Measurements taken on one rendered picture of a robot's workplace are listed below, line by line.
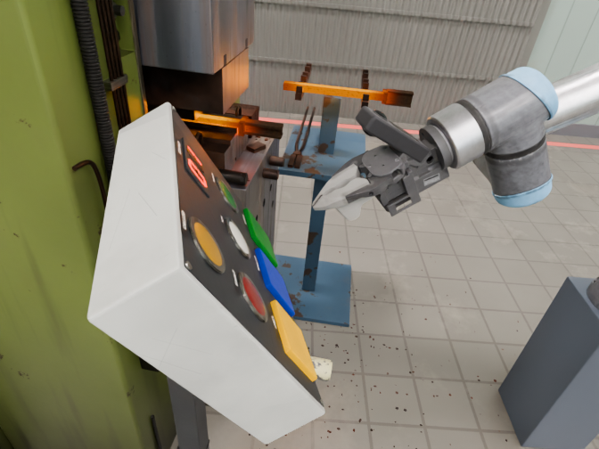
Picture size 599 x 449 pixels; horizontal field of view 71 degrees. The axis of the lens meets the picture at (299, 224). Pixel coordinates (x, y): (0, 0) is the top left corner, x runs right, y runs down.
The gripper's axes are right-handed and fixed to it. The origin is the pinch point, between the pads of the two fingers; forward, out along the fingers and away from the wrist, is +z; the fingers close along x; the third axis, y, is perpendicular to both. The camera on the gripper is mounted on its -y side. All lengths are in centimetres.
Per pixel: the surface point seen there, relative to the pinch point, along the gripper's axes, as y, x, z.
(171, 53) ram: -20.5, 34.0, 10.5
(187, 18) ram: -24.4, 32.5, 4.4
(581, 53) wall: 189, 244, -258
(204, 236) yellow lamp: -18.1, -20.1, 10.5
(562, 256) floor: 185, 83, -106
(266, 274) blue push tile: -2.9, -12.1, 10.3
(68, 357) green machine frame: 17, 17, 65
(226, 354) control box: -11.1, -27.1, 13.5
